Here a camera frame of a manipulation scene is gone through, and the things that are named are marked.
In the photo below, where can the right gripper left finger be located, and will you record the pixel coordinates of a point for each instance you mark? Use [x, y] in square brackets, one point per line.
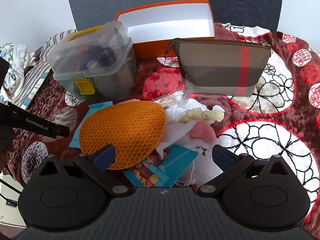
[96, 166]

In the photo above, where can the red floral fleece blanket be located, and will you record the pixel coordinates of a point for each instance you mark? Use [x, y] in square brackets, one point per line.
[281, 117]

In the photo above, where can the plaid canvas zipper pouch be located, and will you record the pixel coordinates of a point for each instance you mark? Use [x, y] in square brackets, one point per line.
[220, 67]

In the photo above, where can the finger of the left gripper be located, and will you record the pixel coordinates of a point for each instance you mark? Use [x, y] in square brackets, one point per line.
[16, 117]

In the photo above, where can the clear bag of swabs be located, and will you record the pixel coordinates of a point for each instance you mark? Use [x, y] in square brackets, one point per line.
[178, 98]

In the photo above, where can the orange cardboard box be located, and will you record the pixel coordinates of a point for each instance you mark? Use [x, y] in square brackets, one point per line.
[153, 26]

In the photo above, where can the twisted cream cloth roll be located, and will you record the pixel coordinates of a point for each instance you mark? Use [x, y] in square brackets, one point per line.
[198, 114]

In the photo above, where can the clear plastic storage container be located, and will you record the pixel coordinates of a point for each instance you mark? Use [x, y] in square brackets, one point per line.
[98, 62]

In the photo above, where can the blue floral white cloth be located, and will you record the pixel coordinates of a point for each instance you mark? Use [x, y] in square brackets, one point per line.
[19, 59]

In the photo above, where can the orange honeycomb silicone mat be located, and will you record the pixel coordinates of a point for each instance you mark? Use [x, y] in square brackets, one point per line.
[134, 128]

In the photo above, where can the teal cartoon mask packet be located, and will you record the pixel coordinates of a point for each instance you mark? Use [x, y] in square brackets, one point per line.
[158, 172]

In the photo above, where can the white plush bunny toy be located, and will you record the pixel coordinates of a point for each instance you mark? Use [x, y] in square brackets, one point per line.
[204, 168]

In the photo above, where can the striped fabric pile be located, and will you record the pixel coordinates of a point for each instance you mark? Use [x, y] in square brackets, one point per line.
[37, 75]

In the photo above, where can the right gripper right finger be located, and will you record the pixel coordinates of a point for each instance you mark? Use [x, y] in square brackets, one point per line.
[232, 166]

